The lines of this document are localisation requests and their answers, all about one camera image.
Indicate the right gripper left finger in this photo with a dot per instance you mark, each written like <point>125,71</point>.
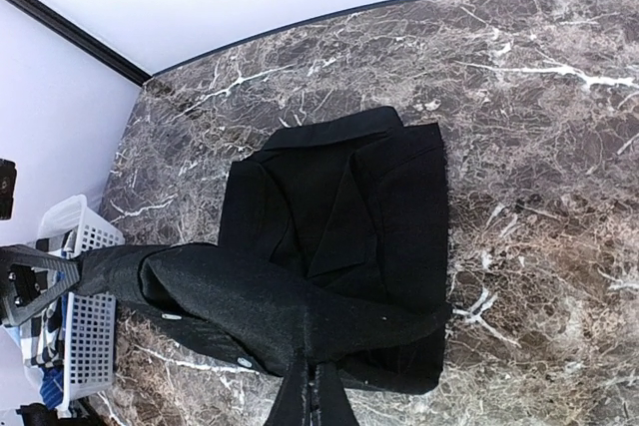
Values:
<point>292,404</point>

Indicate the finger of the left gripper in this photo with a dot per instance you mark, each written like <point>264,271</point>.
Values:
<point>31,280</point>

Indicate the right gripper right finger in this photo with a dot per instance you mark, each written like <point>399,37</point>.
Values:
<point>331,405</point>

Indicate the grey plastic laundry basket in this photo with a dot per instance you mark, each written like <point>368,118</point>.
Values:
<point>68,229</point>

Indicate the black long sleeve shirt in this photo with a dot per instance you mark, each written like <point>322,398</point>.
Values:
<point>332,248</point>

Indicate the black white plaid shirt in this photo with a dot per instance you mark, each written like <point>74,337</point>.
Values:
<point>42,337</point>

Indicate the dark blue shirt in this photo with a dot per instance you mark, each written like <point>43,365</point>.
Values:
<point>52,387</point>

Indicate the left black frame post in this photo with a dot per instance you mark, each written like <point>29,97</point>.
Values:
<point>79,38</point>

